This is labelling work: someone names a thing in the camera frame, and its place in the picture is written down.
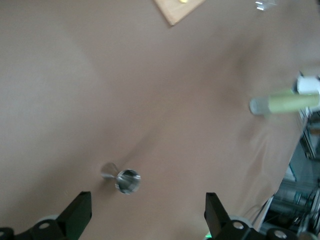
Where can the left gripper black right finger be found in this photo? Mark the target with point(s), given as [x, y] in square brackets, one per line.
[217, 220]

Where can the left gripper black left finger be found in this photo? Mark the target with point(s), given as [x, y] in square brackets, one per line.
[75, 220]

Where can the steel jigger measuring cup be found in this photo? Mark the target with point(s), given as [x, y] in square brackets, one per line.
[128, 181]

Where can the clear glass shaker cup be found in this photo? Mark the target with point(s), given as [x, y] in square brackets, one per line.
[261, 5]

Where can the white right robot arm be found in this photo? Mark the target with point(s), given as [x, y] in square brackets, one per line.
[308, 85]

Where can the metal equipment rack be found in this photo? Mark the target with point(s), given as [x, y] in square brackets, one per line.
[297, 195]

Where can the green sleeved glass bottle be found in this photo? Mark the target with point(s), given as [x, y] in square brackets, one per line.
[287, 102]

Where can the brown table cloth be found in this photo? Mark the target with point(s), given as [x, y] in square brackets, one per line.
[150, 100]

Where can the wooden cutting board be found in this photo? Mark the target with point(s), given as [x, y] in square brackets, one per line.
[177, 10]

